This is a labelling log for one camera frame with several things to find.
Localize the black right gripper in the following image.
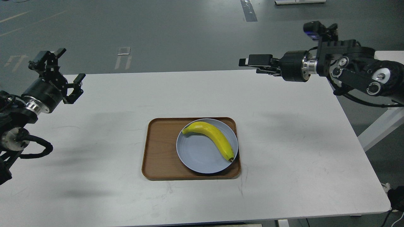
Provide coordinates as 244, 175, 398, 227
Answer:
239, 51, 309, 82

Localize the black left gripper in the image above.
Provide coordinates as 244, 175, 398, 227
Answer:
21, 48, 86, 114

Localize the yellow banana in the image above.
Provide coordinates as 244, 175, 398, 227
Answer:
181, 121, 235, 162

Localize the light blue plate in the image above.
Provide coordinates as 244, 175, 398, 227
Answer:
175, 118, 239, 174

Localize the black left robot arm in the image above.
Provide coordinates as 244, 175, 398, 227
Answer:
0, 48, 86, 184

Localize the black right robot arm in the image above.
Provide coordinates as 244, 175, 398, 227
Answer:
239, 21, 403, 108

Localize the brown wooden tray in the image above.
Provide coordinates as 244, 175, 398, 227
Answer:
142, 117, 241, 181

